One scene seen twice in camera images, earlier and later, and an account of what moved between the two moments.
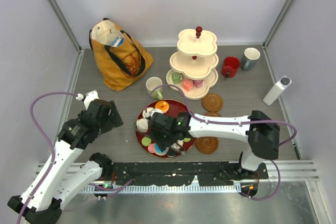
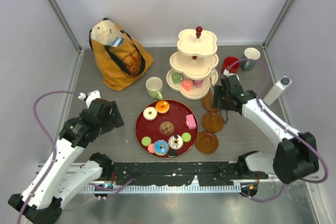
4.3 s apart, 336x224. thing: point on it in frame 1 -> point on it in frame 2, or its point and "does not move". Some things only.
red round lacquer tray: [146, 140] does not move
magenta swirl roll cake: [198, 83] does not move
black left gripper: [114, 120] does not move
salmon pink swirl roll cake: [187, 84] does not move
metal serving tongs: [180, 149] -> [225, 122]
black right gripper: [162, 143] -> [217, 100]
